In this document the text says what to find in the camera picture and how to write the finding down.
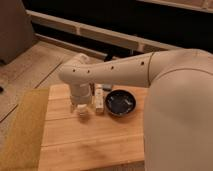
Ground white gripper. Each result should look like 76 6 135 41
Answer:
69 84 92 113

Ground small white ceramic cup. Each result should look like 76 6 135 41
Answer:
76 104 87 116

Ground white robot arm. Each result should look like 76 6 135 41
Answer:
59 49 213 171

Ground white rectangular block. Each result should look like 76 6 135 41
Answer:
95 84 104 113

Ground small grey object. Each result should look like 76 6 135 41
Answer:
102 84 112 91

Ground black bowl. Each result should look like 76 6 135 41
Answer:
105 90 136 117

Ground wooden board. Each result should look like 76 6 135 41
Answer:
38 84 147 171

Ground yellow-green mat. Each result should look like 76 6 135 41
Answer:
0 89 49 171

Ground beige cabinet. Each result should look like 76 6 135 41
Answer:
0 0 36 64

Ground white shelf rail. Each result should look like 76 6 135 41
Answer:
27 10 178 53

